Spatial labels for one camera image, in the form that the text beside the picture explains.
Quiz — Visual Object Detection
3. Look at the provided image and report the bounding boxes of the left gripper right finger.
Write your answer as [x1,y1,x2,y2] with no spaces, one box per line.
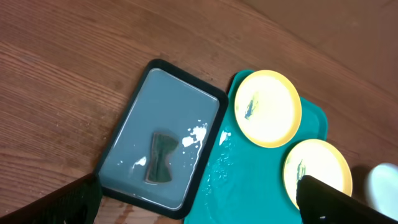
[296,175,397,224]

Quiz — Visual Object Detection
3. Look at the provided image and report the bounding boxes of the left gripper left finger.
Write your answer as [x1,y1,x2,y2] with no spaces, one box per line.
[1,174,103,224]

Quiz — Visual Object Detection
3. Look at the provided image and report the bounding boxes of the yellow plate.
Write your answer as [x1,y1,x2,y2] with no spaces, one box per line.
[234,70,302,148]
[282,139,353,207]

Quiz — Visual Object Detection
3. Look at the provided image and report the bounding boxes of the light blue plate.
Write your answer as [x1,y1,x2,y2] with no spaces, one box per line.
[364,163,398,221]

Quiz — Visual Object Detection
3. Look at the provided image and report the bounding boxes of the dark green sponge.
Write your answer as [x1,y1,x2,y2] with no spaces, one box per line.
[145,133,179,184]

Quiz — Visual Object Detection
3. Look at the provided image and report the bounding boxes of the large teal serving tray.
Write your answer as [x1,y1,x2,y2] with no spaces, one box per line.
[184,70,328,223]

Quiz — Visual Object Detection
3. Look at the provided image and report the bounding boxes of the small dark water tray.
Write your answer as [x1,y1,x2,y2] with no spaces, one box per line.
[95,58,228,220]

